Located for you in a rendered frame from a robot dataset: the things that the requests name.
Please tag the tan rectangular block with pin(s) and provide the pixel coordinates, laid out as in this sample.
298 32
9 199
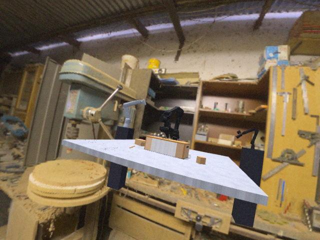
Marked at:
139 142

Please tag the tan cardboard cube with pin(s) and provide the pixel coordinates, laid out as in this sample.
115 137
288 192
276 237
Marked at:
201 160

